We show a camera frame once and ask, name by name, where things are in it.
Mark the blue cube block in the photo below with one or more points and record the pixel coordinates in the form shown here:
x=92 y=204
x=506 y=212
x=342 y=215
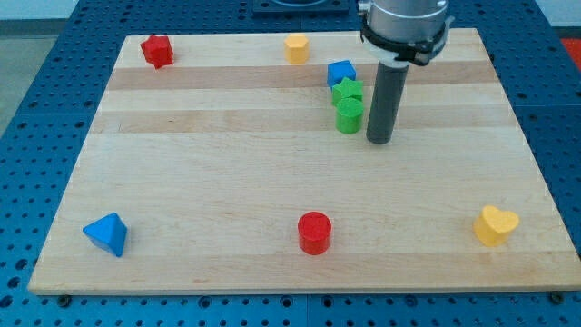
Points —
x=337 y=71

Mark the yellow hexagon block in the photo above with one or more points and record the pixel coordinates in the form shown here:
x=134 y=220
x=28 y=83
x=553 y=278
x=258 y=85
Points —
x=296 y=48

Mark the light wooden board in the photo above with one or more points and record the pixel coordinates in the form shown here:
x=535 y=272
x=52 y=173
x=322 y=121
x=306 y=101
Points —
x=211 y=161

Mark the yellow heart block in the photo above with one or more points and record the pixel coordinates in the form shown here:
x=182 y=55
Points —
x=493 y=226

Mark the green cylinder block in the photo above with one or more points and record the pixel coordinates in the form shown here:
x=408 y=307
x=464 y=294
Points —
x=349 y=113

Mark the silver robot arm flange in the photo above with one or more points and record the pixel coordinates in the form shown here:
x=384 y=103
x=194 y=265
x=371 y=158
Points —
x=403 y=32

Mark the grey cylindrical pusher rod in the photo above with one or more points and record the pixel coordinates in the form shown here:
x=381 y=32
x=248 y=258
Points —
x=388 y=89

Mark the red cylinder block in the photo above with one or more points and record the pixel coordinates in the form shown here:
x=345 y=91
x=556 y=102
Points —
x=314 y=229

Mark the blue triangle block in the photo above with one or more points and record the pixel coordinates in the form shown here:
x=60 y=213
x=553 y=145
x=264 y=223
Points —
x=108 y=233

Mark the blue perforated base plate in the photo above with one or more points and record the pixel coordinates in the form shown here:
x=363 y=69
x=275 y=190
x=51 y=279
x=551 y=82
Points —
x=40 y=145

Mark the green star block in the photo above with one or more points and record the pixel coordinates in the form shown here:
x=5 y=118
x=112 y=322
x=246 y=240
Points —
x=347 y=88

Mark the red star block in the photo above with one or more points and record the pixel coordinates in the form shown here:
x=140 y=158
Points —
x=157 y=50

